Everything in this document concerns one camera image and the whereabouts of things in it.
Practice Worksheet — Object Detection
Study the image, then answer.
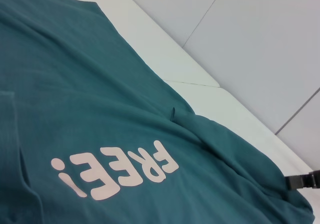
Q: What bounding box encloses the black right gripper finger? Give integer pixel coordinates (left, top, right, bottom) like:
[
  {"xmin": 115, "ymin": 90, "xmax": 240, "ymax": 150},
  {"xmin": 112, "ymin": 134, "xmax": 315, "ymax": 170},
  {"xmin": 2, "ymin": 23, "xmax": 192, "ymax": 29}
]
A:
[{"xmin": 284, "ymin": 170, "xmax": 320, "ymax": 191}]

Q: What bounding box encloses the teal t-shirt with FREE print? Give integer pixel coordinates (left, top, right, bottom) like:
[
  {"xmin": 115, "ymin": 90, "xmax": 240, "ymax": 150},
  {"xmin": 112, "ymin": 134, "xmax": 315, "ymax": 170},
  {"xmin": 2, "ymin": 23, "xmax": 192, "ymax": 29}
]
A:
[{"xmin": 0, "ymin": 0, "xmax": 316, "ymax": 224}]

